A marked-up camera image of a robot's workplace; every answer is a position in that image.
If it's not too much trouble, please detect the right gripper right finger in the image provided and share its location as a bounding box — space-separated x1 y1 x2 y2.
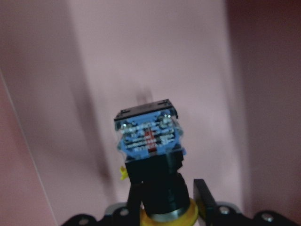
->
193 179 217 218

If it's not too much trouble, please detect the yellow push button switch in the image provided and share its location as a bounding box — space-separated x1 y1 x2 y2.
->
114 99 198 226

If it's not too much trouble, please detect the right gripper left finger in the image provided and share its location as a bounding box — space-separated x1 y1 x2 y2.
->
127 183 142 212

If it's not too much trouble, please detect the pink plastic bin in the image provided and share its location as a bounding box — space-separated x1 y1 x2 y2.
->
0 0 301 226

